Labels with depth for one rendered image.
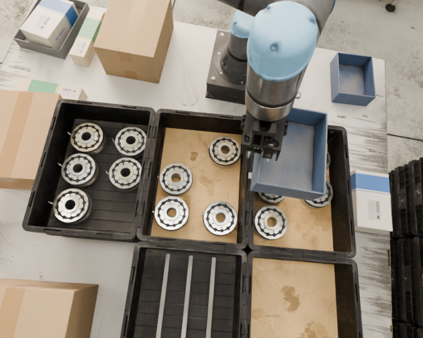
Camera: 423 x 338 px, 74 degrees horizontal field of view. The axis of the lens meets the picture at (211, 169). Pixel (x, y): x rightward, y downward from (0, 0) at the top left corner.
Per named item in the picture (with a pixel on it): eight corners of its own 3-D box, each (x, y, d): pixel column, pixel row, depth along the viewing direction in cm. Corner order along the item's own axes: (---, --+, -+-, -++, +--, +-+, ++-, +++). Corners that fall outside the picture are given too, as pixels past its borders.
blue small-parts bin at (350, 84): (330, 62, 124) (337, 51, 117) (362, 67, 124) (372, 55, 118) (331, 102, 118) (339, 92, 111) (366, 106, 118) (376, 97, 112)
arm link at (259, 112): (250, 62, 42) (305, 68, 41) (249, 80, 47) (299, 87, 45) (241, 104, 40) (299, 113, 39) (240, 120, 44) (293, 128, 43)
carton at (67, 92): (22, 99, 110) (13, 90, 104) (28, 86, 112) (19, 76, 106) (83, 110, 110) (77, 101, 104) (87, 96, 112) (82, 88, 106)
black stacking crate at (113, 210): (74, 117, 97) (58, 99, 86) (160, 125, 98) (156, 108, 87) (43, 234, 85) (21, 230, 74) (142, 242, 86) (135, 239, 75)
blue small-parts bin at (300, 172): (258, 115, 72) (265, 101, 66) (315, 125, 73) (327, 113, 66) (250, 190, 66) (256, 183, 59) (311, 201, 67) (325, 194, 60)
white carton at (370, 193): (342, 176, 108) (355, 169, 99) (373, 181, 108) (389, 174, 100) (343, 229, 102) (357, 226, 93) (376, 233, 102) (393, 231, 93)
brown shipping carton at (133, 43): (125, 18, 125) (115, -16, 110) (174, 27, 125) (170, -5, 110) (106, 74, 115) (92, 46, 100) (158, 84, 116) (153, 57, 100)
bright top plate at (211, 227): (206, 198, 86) (206, 198, 86) (238, 204, 86) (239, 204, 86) (201, 232, 83) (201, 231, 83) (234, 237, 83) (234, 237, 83)
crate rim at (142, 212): (157, 111, 89) (156, 107, 87) (250, 121, 90) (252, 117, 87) (137, 241, 76) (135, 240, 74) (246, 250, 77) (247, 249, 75)
